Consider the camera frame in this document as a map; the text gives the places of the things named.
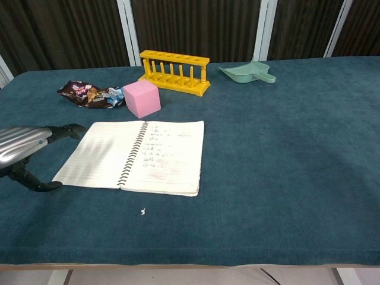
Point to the brown snack wrapper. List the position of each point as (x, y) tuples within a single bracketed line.
[(89, 93)]

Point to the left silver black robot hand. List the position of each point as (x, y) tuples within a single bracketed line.
[(20, 142)]

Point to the small white paper scrap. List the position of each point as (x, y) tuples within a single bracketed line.
[(143, 211)]

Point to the white partition post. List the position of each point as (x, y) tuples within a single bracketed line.
[(4, 72), (337, 28), (129, 32), (265, 29)]

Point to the pink foam cube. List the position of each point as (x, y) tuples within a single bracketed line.
[(142, 98)]

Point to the spiral notebook with brown cover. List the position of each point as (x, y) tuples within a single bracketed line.
[(154, 157)]

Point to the green plastic scoop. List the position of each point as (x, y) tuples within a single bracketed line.
[(246, 73)]

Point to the yellow test tube rack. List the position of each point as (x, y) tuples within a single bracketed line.
[(175, 72)]

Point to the blue-green table cloth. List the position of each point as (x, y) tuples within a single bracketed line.
[(267, 163)]

